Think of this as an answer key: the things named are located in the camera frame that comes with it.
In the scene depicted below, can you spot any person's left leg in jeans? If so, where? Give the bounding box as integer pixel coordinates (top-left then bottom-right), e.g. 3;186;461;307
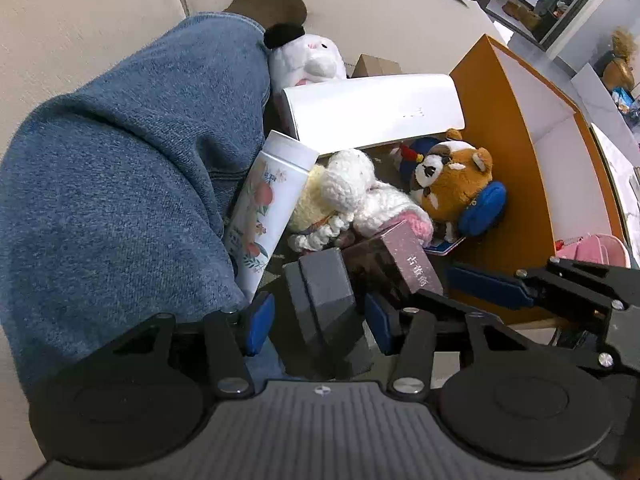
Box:
0;11;301;396

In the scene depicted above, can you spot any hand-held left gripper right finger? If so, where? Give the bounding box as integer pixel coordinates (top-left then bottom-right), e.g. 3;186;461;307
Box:
364;292;531;402

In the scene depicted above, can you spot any pink plastic object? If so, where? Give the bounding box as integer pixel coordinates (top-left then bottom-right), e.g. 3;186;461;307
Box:
555;234;630;268

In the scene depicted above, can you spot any dark grey box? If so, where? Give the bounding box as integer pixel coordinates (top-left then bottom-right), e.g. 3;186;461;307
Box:
283;249;375;380

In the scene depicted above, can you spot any white crochet doll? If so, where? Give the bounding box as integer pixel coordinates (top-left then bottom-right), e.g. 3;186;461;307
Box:
287;149;435;252

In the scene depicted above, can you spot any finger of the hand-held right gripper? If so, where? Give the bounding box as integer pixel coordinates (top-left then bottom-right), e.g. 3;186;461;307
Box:
406;290;502;319
446;256;640;312

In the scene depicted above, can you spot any orange storage box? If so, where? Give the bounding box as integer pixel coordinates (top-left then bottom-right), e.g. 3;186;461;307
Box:
447;34;631;326

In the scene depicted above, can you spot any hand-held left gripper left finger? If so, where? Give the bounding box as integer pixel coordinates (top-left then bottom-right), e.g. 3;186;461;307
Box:
107;292;276;401

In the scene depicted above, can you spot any red panda plush toy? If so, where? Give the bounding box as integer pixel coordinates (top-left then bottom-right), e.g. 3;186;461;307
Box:
390;129;508;243

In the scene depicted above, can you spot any floral white tin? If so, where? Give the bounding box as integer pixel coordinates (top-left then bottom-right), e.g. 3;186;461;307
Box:
223;130;320;293

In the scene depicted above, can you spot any white plush toy black ear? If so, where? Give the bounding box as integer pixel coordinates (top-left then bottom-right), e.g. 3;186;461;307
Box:
263;23;348;92

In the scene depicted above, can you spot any dried grass bunch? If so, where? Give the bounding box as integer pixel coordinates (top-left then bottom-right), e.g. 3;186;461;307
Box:
602;26;640;92

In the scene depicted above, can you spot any long white box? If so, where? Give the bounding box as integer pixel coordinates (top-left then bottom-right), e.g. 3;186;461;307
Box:
278;74;466;157

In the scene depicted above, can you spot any maroon box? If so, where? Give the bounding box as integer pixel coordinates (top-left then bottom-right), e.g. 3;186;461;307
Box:
345;220;445;307

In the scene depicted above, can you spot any blue card with red edge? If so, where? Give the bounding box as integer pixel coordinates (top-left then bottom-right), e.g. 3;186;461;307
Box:
424;236;467;257

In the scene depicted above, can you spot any beige sofa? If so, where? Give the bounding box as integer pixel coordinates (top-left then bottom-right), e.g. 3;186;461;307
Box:
0;0;513;480

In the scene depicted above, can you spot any small cardboard box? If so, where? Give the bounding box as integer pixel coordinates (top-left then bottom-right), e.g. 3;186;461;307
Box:
350;54;403;79

